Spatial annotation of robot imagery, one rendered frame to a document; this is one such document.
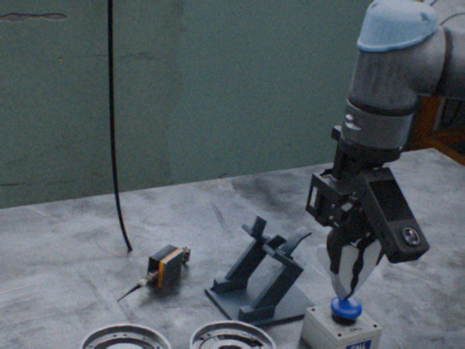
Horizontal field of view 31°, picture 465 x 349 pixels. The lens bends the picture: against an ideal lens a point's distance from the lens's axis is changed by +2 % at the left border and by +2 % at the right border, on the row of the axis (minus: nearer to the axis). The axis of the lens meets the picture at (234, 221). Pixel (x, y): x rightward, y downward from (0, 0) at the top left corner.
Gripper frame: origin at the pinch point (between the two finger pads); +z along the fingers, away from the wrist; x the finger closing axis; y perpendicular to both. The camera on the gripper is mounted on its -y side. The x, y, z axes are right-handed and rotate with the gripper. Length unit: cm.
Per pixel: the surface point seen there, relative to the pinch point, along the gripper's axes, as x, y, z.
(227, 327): 14.1, 4.7, 5.0
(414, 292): -18.9, 6.5, 8.2
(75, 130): -28, 161, 50
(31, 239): 27.9, 37.2, 8.3
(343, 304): 0.8, -0.3, 1.3
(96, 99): -34, 161, 40
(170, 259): 14.6, 20.0, 4.1
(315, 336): 3.5, 0.6, 6.1
